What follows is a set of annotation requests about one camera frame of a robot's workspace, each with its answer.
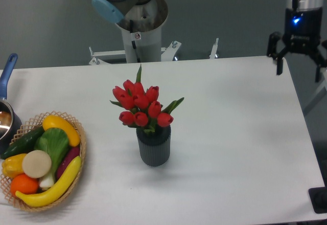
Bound beige round disc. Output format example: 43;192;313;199
22;150;52;178

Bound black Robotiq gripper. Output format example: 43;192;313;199
266;7;327;83

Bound black device at table edge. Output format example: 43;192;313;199
308;187;326;214

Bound white frame at right edge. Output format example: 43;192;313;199
302;68;326;117

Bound green cucumber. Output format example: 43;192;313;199
1;126;44;160

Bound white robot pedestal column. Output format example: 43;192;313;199
117;0;168;63

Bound yellow banana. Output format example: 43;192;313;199
15;156;82;208

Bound yellow bell pepper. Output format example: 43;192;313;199
2;153;27;178

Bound orange fruit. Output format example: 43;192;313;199
10;174;39;196

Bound green bok choy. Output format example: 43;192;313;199
34;128;69;190

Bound dark grey ribbed vase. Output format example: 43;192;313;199
136;126;171;167

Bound red tulip bouquet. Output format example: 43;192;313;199
111;66;184;136

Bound yellow squash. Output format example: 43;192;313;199
42;115;80;147

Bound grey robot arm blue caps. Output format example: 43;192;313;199
91;0;326;81

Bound blue handled saucepan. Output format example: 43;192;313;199
1;53;21;154

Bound white metal base frame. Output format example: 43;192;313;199
88;37;219;65

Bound purple eggplant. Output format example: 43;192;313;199
56;146;80;180

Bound woven wicker basket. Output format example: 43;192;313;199
1;111;86;212

